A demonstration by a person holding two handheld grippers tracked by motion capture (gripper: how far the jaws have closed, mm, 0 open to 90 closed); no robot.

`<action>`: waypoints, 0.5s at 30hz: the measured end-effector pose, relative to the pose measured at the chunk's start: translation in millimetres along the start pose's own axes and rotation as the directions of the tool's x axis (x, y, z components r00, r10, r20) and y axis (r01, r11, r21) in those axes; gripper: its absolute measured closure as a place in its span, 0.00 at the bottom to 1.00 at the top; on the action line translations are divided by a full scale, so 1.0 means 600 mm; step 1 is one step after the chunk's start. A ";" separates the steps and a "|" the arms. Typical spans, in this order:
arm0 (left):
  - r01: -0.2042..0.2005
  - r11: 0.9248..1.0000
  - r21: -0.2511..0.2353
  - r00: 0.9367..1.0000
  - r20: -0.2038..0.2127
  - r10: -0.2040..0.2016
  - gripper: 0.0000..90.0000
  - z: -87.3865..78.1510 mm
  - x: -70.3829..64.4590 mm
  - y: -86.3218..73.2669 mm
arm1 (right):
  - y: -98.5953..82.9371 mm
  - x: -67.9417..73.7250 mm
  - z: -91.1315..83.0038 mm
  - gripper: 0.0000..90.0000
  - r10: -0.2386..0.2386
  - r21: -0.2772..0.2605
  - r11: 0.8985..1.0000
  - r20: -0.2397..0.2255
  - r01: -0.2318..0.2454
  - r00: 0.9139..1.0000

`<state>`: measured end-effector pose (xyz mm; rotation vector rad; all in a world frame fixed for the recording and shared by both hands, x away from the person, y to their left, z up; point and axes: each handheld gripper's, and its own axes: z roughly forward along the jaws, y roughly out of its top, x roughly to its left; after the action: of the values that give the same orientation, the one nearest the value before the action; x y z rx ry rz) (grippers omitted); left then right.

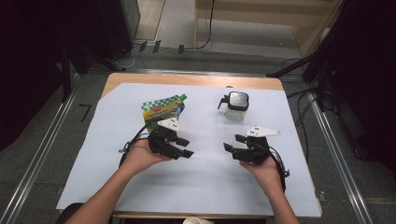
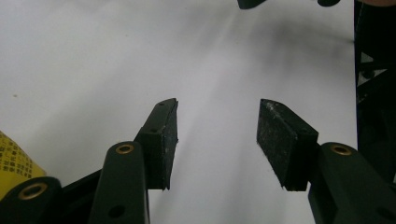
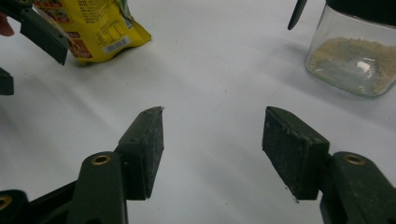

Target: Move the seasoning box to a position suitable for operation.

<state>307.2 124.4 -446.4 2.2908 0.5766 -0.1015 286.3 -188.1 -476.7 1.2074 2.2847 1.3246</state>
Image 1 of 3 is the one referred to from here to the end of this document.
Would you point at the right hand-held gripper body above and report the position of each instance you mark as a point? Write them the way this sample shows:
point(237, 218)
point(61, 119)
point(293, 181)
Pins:
point(253, 152)

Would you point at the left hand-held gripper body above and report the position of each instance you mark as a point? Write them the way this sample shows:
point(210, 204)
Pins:
point(162, 143)

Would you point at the yellow green refill pouch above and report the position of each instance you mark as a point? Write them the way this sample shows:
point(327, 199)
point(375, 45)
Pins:
point(162, 109)

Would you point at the glass jar with black lid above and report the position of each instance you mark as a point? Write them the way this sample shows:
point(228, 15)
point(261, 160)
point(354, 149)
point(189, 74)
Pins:
point(238, 101)

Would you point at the person's right hand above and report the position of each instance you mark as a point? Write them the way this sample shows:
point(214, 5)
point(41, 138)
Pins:
point(266, 175)

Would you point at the person's left hand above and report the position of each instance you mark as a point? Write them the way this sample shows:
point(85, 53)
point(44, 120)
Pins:
point(140, 158)

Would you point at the pale blue paper sheet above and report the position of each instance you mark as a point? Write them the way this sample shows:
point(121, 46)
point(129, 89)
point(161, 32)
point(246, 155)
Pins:
point(202, 186)

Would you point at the wooden table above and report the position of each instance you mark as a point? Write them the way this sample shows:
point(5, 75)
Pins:
point(186, 79)

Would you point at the white cup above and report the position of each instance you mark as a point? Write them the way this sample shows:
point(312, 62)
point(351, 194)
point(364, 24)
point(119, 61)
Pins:
point(196, 221)

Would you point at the black stand leg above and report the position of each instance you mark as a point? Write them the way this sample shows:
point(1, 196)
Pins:
point(289, 67)

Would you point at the black cabinet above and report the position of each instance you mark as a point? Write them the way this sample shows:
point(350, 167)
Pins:
point(115, 28)

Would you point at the light wooden furniture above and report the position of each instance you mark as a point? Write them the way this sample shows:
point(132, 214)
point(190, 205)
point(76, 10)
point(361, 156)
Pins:
point(246, 14)

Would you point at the dark curtain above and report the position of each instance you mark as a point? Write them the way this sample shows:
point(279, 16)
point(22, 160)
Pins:
point(25, 62)
point(367, 77)

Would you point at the metal floor rail crosswise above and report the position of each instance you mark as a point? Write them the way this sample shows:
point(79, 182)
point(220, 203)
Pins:
point(155, 71)

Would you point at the long metal floor rail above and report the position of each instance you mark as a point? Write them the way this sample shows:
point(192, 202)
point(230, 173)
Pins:
point(37, 161)
point(339, 161)

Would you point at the small black floor bracket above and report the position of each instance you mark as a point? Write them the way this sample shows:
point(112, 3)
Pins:
point(143, 46)
point(156, 46)
point(181, 48)

